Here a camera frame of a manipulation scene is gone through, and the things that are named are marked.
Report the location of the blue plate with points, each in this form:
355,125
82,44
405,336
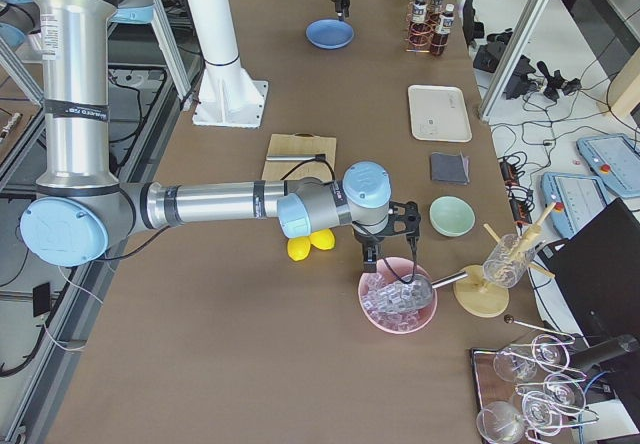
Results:
329,34

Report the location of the pink bowl of ice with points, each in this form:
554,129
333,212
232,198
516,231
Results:
376,291

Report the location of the upper yellow lemon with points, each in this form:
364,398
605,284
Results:
323,239

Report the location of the yellow lemon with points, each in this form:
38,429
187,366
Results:
323,239
298,249

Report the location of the metal ice scoop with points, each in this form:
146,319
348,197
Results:
417,292

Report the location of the lower yellow lemon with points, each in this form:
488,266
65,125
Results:
298,249

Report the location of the upper dark drink bottle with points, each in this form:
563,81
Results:
418,28

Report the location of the green bowl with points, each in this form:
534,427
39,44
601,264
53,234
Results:
451,216

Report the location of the lower right drink bottle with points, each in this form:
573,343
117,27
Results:
435,9

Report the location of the lower left drink bottle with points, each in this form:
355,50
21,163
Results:
442,31

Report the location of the grey folded cloth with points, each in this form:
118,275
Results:
449,168

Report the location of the wooden cup stand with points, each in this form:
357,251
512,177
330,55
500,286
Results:
483,299

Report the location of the clear glass cup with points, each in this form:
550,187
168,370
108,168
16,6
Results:
505,266

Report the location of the wooden cutting board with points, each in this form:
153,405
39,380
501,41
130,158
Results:
285,151

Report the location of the cream rabbit tray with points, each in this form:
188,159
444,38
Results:
438,114

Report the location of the glass rack tray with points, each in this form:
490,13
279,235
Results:
530,392

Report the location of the blue teach pendant near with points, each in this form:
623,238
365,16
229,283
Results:
579,198

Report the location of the blue teach pendant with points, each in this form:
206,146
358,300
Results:
579,198
614,158

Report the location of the black monitor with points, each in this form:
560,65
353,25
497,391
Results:
597,272

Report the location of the blue teach pendant far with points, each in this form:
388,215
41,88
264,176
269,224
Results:
614,158

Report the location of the copper wire bottle rack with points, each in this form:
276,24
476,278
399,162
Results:
431,26

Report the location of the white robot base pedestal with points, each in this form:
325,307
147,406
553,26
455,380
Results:
228,96

